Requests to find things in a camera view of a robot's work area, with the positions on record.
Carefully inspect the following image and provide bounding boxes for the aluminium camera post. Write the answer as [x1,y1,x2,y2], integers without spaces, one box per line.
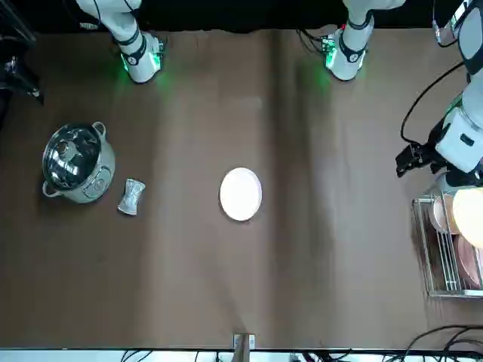
[232,333,256,362]

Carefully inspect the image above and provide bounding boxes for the yellow plate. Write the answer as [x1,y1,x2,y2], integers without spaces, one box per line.
[451,186,483,250]

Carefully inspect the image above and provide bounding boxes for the silver wire dish rack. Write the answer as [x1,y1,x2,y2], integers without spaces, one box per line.
[411,191,483,299]

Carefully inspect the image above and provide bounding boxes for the steel pot with glass lid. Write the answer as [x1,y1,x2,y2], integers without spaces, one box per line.
[41,121,116,205]

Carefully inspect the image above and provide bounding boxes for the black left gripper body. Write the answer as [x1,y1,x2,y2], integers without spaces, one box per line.
[414,119,451,174]

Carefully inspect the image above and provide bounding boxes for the silver mesh sponge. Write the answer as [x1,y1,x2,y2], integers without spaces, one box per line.
[116,178,146,217]

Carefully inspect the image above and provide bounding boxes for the pink plate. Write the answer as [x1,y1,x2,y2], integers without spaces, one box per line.
[219,167,263,222]

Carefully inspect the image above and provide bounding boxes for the large pink bowl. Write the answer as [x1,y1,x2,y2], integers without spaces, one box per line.
[454,234,483,288]

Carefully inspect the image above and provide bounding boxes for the small pale dish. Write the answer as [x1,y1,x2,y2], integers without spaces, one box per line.
[432,195,456,233]

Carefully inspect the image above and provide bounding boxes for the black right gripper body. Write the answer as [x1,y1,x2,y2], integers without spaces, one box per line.
[0,54,43,109]

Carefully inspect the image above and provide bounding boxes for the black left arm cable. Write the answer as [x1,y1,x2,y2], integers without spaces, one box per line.
[400,60,469,144]

